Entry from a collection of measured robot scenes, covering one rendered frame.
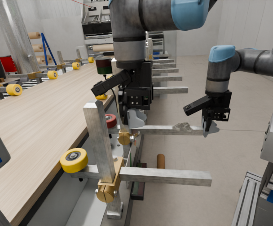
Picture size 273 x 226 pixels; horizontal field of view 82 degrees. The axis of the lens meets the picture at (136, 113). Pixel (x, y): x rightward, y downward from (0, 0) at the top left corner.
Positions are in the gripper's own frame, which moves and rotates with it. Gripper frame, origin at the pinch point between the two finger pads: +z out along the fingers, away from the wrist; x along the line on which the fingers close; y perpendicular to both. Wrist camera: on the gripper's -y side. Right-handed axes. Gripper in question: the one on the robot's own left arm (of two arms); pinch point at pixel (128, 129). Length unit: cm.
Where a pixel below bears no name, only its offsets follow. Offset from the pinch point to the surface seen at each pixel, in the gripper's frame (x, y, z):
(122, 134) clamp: 12.5, -6.9, 11.3
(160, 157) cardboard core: 86, 4, 91
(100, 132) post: -10.5, -3.3, -5.8
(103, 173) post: -10.7, -4.8, 7.7
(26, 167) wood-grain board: -12.4, -28.8, 8.5
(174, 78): 70, 13, 3
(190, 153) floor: 106, 35, 98
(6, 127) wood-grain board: 7, -60, 9
